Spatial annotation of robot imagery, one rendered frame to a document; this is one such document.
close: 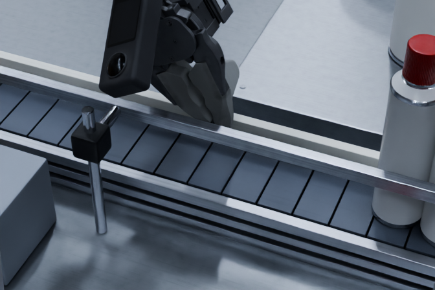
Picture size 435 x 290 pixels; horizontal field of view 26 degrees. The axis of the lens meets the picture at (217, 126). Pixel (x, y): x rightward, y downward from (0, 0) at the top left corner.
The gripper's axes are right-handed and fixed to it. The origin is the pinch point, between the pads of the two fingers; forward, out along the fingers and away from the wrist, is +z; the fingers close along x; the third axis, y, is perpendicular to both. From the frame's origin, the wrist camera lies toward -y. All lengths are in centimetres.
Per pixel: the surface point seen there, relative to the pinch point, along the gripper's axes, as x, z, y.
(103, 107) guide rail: 8.5, -7.1, -3.9
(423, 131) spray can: -21.4, 3.9, -1.4
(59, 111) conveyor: 20.0, -5.3, 1.3
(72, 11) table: 33.6, -7.3, 25.9
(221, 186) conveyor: 1.4, 5.5, -2.9
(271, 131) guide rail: -2.9, 4.1, 3.7
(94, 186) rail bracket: 9.9, -1.6, -9.6
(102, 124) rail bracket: 5.8, -7.4, -7.9
